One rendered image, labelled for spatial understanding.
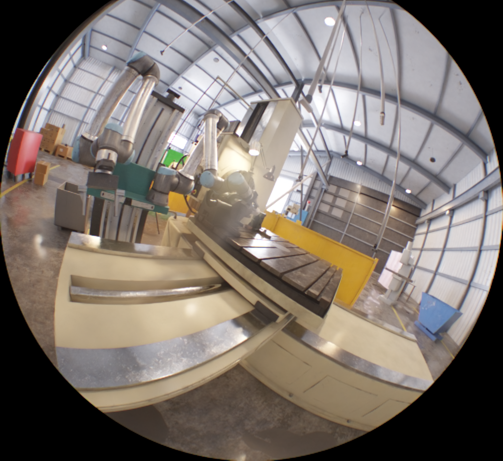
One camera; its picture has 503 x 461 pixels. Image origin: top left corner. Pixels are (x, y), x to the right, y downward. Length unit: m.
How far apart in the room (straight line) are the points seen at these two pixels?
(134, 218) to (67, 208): 1.35
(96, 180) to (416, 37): 7.36
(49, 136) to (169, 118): 7.78
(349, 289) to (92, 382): 3.48
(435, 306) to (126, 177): 6.55
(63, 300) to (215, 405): 1.08
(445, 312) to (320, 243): 4.43
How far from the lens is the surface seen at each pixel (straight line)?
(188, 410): 1.32
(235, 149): 1.81
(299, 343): 1.20
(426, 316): 5.89
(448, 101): 8.14
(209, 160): 0.97
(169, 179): 1.19
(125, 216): 1.46
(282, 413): 1.56
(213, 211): 1.27
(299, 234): 3.51
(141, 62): 1.10
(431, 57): 7.29
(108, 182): 0.66
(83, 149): 1.07
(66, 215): 2.55
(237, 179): 0.96
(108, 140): 0.68
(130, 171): 1.28
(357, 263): 3.35
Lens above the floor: 1.29
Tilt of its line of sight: 3 degrees down
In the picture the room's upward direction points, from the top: 23 degrees clockwise
